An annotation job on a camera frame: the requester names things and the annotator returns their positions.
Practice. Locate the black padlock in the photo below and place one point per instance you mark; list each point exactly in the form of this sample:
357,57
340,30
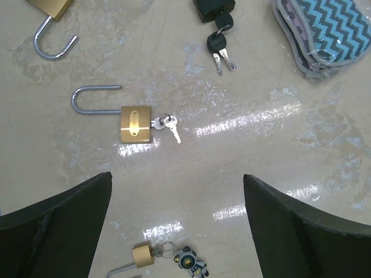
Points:
208,10

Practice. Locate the small brass padlock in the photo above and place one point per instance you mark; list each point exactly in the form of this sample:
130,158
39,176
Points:
142,257

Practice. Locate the blue zigzag pouch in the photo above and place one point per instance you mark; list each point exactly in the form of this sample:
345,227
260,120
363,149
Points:
325,36

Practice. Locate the black-headed key bunch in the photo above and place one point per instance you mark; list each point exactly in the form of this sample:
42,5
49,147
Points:
216,42

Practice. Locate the brass padlock with keys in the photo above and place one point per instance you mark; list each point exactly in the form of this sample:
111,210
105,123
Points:
136,121

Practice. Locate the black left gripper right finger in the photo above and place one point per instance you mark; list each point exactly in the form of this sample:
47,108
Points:
295,239

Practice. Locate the large brass padlock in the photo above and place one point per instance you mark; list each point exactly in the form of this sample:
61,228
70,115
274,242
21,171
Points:
54,10

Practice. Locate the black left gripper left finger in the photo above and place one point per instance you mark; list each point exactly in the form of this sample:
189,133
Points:
58,236

